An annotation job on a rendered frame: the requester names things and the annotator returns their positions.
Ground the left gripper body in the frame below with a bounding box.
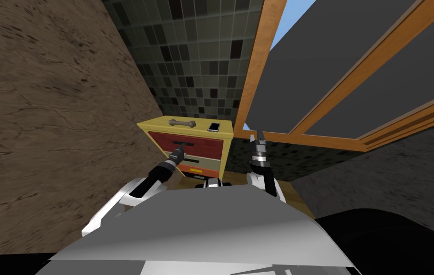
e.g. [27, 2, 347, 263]
[169, 147, 186, 165]

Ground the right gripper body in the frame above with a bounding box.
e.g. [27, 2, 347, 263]
[252, 139, 268, 155]

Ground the yellow drawer cabinet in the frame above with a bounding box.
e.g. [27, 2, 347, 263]
[136, 116, 235, 180]

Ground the red drawer front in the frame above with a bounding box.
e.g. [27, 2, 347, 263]
[148, 130, 225, 161]

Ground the grey toy bone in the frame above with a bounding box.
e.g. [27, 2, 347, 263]
[167, 118, 197, 128]

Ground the beige drawer front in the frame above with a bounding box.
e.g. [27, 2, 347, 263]
[165, 151, 222, 173]

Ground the orange drawer front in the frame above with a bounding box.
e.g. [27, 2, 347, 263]
[185, 169, 220, 179]

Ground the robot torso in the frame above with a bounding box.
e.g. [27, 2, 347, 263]
[48, 179, 363, 275]

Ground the wooden framed window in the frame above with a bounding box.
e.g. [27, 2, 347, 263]
[234, 0, 434, 153]

